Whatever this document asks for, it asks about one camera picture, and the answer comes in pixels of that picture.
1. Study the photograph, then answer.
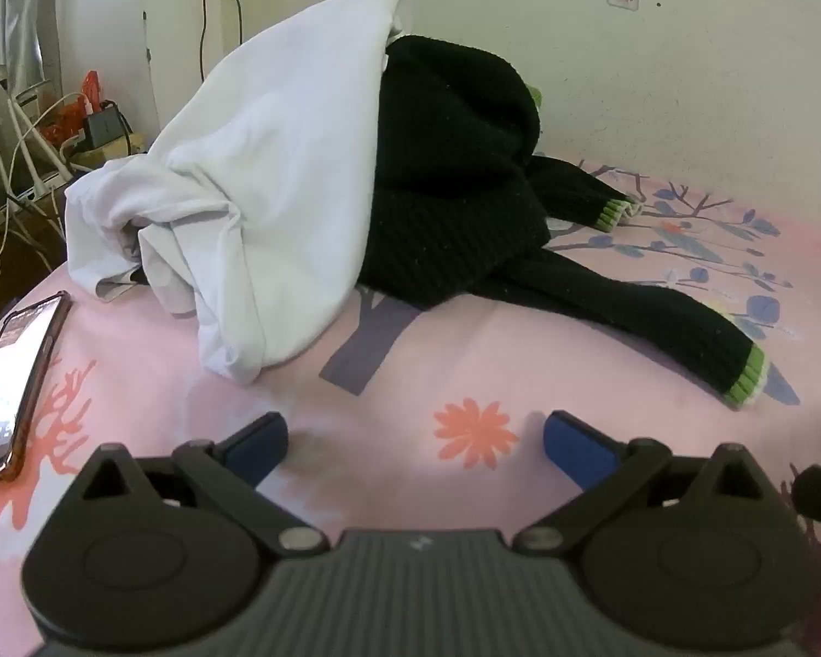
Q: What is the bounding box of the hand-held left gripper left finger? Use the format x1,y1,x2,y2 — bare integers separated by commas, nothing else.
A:
75,411,331,556

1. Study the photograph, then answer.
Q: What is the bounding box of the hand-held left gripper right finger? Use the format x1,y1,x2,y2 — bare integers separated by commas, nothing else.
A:
512,410,771,556

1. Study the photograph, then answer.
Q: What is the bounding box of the white shirt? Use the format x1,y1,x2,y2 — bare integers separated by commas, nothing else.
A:
64,0,415,388

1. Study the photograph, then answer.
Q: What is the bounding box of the black sweater with green cuffs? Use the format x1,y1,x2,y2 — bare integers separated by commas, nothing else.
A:
357,34,767,412

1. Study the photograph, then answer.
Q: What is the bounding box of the pink floral bedsheet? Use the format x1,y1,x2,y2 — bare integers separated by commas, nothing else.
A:
0,157,821,657

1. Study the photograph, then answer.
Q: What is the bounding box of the smartphone in red case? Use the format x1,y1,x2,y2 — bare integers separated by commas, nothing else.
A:
0,291,73,487

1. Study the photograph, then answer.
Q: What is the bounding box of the beige power strip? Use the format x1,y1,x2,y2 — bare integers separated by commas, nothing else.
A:
60,131,150,174

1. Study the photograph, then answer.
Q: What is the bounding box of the black charger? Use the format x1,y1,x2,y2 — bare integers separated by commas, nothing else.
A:
85,100,132,149

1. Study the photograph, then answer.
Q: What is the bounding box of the red plastic bag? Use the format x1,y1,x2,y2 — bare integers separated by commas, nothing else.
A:
39,70,105,141

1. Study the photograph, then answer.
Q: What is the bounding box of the black wall cable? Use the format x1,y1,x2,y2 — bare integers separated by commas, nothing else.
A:
197,0,242,87

